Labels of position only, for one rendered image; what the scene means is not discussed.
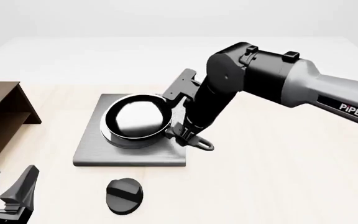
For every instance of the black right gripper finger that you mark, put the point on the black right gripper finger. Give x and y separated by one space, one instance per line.
173 132
185 141

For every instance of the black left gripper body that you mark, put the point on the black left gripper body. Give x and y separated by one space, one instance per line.
2 215

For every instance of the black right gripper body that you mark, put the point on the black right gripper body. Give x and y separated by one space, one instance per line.
190 129

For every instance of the black frying pan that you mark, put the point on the black frying pan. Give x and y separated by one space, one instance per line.
129 116

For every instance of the silver and black right robot arm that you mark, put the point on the silver and black right robot arm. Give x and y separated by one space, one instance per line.
303 81

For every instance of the flat stove plate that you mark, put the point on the flat stove plate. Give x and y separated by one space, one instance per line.
104 154

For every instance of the dark brown wooden cabinet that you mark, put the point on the dark brown wooden cabinet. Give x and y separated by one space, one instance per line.
2 98

